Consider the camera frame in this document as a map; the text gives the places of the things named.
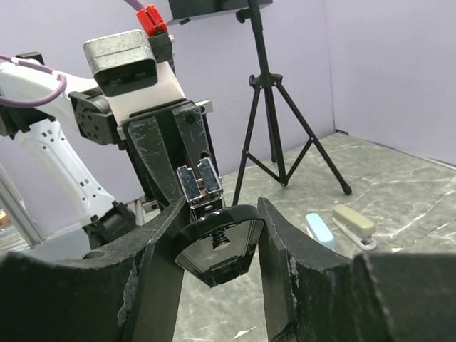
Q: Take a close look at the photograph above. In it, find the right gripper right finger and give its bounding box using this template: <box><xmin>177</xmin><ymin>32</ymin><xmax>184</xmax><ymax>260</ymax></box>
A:
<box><xmin>257</xmin><ymin>197</ymin><xmax>455</xmax><ymax>341</ymax></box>

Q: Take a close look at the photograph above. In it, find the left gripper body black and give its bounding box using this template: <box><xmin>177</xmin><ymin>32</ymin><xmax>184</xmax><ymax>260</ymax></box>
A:
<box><xmin>69</xmin><ymin>90</ymin><xmax>214</xmax><ymax>150</ymax></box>

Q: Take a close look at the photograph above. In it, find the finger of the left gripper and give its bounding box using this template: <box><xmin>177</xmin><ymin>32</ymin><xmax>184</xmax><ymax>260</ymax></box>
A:
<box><xmin>127</xmin><ymin>118</ymin><xmax>182</xmax><ymax>211</ymax></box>
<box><xmin>172</xmin><ymin>103</ymin><xmax>219</xmax><ymax>174</ymax></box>

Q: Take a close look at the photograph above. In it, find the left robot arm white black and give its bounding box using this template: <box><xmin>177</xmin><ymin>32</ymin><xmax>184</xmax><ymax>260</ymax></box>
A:
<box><xmin>1</xmin><ymin>56</ymin><xmax>222</xmax><ymax>248</ymax></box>

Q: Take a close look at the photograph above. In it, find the aluminium rail frame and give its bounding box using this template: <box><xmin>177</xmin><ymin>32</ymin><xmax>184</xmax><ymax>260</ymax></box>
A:
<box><xmin>1</xmin><ymin>166</ymin><xmax>44</xmax><ymax>247</ymax></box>

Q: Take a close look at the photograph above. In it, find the beige stapler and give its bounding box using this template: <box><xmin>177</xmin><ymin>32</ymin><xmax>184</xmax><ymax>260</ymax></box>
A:
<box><xmin>332</xmin><ymin>204</ymin><xmax>377</xmax><ymax>251</ymax></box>

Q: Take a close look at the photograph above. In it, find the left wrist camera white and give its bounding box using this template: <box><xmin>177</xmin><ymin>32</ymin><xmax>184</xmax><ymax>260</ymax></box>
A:
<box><xmin>83</xmin><ymin>29</ymin><xmax>186</xmax><ymax>124</ymax></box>

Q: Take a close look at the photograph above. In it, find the blue stapler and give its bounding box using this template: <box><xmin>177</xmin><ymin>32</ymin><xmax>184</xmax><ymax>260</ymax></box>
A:
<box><xmin>305</xmin><ymin>213</ymin><xmax>336</xmax><ymax>250</ymax></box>

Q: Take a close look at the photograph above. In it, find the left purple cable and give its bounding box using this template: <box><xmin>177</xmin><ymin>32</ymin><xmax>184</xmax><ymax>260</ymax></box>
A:
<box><xmin>0</xmin><ymin>0</ymin><xmax>147</xmax><ymax>108</ymax></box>

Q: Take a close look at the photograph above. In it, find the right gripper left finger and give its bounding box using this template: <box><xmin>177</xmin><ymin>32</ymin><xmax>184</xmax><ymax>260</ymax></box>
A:
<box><xmin>1</xmin><ymin>200</ymin><xmax>187</xmax><ymax>341</ymax></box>

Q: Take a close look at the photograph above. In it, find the black tripod stand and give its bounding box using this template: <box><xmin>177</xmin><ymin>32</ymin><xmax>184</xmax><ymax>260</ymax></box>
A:
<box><xmin>231</xmin><ymin>0</ymin><xmax>353</xmax><ymax>207</ymax></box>

